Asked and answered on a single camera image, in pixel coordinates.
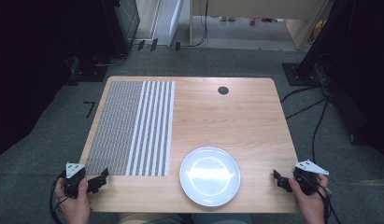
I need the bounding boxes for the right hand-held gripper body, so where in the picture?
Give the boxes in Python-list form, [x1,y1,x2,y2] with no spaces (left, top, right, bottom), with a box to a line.
[292,160,330,196]

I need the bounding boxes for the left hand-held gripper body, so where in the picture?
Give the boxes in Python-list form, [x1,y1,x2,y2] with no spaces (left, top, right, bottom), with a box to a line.
[62,161,88,200]

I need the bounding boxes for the person's right hand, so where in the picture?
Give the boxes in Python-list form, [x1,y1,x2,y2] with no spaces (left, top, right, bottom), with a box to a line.
[288,174,330,224]

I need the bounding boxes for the person's left hand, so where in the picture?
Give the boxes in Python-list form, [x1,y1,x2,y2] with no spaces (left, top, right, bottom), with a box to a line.
[53,177,92,224]

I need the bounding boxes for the grey striped placemat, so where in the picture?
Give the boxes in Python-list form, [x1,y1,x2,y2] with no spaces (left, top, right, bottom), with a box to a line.
[84,80,177,177]

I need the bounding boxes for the black tape corner mark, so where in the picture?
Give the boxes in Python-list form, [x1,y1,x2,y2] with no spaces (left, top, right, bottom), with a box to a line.
[83,100,96,119]

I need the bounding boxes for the white round plate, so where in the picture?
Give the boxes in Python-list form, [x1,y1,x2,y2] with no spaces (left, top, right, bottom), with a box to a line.
[178,146,242,208]

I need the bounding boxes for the black cabinet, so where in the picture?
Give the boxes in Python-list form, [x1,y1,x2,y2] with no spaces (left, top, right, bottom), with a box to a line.
[75,0,141,82]

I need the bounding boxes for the black metal stand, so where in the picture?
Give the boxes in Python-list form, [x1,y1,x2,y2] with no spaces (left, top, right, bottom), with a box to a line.
[296,0,362,80]

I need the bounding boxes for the white panel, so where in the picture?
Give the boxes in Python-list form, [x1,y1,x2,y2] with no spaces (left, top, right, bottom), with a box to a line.
[166,0,185,48]

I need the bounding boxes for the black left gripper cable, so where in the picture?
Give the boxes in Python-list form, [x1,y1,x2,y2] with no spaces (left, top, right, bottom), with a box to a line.
[49,173,68,224]

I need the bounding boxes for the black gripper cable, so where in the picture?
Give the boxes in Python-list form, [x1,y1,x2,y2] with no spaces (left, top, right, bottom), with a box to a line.
[316,186,342,224]
[49,173,68,224]

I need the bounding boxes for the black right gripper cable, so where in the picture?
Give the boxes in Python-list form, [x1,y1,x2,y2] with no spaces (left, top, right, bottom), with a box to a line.
[316,186,342,224]

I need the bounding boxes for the black floor cable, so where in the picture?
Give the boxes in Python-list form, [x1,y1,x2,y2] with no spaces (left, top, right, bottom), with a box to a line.
[279,85,325,104]
[311,98,332,163]
[285,97,328,120]

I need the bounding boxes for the black stand base plate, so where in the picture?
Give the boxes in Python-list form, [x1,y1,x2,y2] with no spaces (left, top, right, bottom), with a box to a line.
[281,63,322,87]

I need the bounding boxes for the black hanging cable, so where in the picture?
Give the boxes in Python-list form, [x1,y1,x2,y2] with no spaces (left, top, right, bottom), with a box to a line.
[192,0,210,48]

